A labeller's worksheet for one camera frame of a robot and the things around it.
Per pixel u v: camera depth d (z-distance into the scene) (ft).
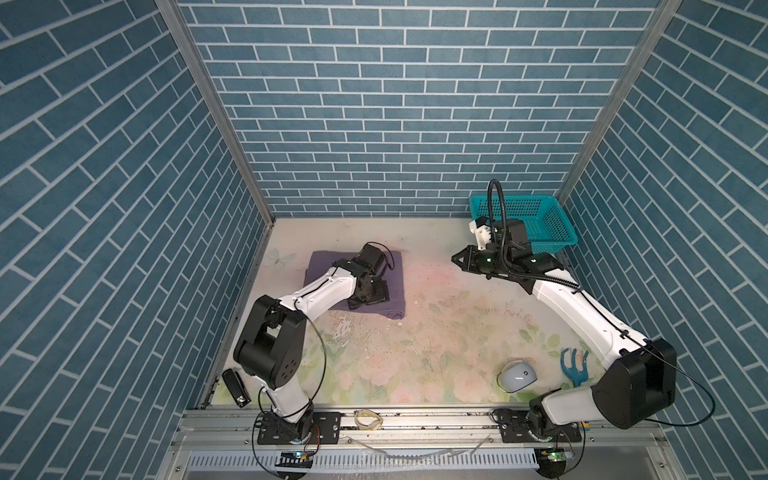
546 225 3.80
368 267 2.35
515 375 2.47
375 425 2.43
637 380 1.35
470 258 2.31
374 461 2.53
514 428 2.41
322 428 2.42
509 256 2.02
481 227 2.42
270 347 1.50
